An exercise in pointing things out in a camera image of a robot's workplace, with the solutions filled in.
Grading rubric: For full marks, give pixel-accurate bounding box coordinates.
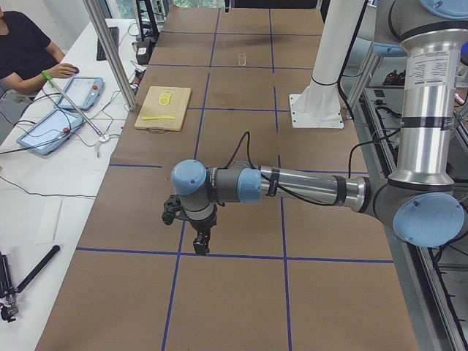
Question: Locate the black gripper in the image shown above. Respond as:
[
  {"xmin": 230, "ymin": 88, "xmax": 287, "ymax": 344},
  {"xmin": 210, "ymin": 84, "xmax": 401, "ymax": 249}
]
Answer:
[{"xmin": 162, "ymin": 195, "xmax": 217, "ymax": 254}]

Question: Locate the clear glass cup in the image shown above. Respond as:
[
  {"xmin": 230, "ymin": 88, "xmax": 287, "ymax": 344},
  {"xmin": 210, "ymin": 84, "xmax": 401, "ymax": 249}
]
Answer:
[{"xmin": 237, "ymin": 53, "xmax": 246, "ymax": 67}]

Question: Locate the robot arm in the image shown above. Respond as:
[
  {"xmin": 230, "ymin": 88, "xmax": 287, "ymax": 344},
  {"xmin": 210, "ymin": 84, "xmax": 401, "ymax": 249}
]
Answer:
[{"xmin": 162, "ymin": 1, "xmax": 467, "ymax": 255}]

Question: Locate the yellow plastic knife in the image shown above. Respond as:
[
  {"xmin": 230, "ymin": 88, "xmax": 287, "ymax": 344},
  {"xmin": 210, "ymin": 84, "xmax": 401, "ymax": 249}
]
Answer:
[{"xmin": 141, "ymin": 115, "xmax": 176, "ymax": 121}]

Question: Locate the bamboo cutting board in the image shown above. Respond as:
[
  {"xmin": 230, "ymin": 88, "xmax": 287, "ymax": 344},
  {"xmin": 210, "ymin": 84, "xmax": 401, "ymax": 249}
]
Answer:
[{"xmin": 135, "ymin": 86, "xmax": 192, "ymax": 132}]

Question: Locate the left blue teach pendant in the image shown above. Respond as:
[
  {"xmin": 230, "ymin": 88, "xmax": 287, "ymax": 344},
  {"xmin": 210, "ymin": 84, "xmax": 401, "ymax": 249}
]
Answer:
[{"xmin": 16, "ymin": 109, "xmax": 84, "ymax": 156}]

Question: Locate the blue teach pendant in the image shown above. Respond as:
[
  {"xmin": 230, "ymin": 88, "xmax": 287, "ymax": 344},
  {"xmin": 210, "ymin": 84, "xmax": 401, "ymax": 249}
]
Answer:
[
  {"xmin": 16, "ymin": 109, "xmax": 84, "ymax": 156},
  {"xmin": 63, "ymin": 77, "xmax": 105, "ymax": 111}
]

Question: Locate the right blue teach pendant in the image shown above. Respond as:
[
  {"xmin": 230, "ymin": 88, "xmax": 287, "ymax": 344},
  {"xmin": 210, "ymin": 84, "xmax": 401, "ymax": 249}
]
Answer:
[{"xmin": 63, "ymin": 77, "xmax": 105, "ymax": 111}]

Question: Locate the steel diagonal rod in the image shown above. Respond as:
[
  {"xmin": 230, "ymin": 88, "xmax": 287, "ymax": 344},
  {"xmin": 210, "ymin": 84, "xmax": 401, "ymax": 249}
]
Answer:
[{"xmin": 42, "ymin": 70, "xmax": 110, "ymax": 143}]

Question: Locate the black tripod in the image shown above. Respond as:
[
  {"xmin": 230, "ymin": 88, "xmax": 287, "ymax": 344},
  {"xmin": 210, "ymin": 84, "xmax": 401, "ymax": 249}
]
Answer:
[{"xmin": 1, "ymin": 245, "xmax": 61, "ymax": 323}]

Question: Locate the black keyboard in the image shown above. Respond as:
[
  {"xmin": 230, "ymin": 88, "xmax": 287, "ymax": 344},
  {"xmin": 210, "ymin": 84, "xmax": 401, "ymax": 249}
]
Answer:
[{"xmin": 96, "ymin": 26, "xmax": 121, "ymax": 61}]

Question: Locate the seated man in black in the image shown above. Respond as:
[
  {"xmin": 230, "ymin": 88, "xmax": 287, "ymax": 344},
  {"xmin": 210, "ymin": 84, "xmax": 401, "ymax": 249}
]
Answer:
[{"xmin": 1, "ymin": 11, "xmax": 76, "ymax": 95}]

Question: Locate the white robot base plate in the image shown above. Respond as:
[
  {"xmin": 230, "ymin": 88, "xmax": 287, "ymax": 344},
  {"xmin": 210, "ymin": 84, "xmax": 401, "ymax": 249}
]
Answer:
[{"xmin": 289, "ymin": 91, "xmax": 344, "ymax": 129}]

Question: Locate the aluminium frame post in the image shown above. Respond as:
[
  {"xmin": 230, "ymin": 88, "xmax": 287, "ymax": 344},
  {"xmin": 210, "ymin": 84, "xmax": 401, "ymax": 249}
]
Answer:
[{"xmin": 83, "ymin": 0, "xmax": 136, "ymax": 111}]

